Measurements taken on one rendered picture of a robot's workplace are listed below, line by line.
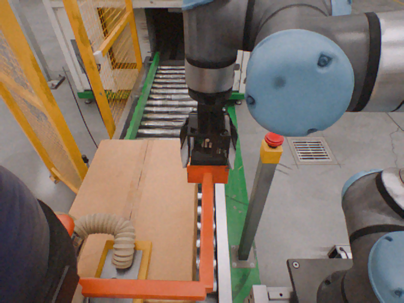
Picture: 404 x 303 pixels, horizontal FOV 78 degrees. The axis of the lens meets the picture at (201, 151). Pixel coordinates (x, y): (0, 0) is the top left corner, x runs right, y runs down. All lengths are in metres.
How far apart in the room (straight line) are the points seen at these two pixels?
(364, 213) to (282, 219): 1.46
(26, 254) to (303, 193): 2.05
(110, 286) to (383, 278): 0.39
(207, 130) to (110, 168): 0.64
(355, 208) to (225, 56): 0.39
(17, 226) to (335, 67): 0.27
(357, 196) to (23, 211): 0.53
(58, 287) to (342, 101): 0.29
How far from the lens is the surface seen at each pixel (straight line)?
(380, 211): 0.55
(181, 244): 0.76
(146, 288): 0.41
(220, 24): 0.33
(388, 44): 0.21
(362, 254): 0.53
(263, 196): 1.17
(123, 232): 0.52
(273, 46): 0.19
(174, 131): 1.72
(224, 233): 1.18
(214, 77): 0.35
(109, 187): 0.92
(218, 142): 0.41
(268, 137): 0.94
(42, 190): 2.43
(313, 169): 2.40
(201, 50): 0.34
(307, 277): 0.67
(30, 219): 0.28
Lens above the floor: 1.63
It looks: 44 degrees down
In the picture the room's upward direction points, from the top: straight up
